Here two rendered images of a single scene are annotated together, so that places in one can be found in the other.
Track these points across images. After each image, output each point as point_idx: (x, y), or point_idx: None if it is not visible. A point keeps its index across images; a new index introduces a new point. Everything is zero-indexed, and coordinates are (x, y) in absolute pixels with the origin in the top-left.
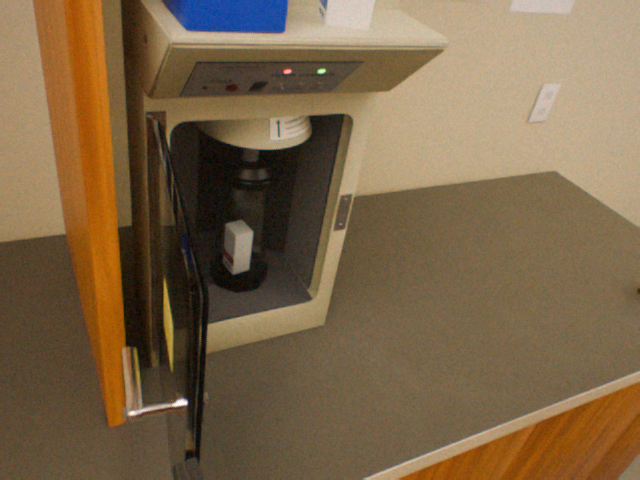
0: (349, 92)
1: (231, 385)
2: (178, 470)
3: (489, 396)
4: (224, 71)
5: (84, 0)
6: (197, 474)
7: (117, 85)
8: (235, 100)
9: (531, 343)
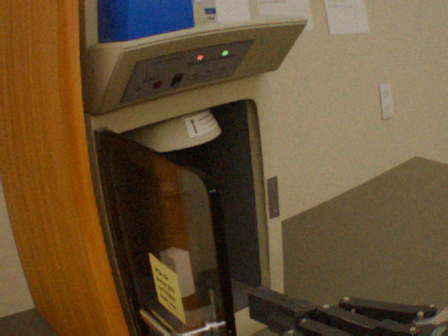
0: (247, 74)
1: None
2: (252, 292)
3: (428, 302)
4: (154, 67)
5: (70, 42)
6: (268, 290)
7: None
8: (156, 104)
9: (444, 262)
